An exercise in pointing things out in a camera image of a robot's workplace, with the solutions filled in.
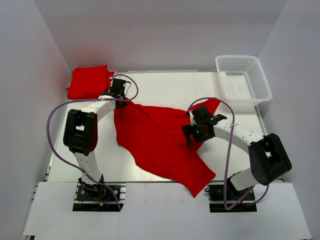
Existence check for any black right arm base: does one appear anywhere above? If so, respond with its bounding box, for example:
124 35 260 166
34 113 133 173
203 183 258 214

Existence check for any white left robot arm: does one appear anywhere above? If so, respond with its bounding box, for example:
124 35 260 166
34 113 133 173
63 78 127 200

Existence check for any folded red t shirt stack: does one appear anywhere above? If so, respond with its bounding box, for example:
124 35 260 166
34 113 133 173
66 65 115 100

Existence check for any white plastic basket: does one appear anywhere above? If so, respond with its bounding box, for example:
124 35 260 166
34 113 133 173
215 55 272 107

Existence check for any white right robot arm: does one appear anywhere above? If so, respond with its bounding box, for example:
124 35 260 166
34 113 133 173
182 105 292 200

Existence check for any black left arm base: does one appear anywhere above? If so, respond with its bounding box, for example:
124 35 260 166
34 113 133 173
72 182 126 212

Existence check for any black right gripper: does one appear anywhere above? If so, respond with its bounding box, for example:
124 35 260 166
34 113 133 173
182 121 214 147

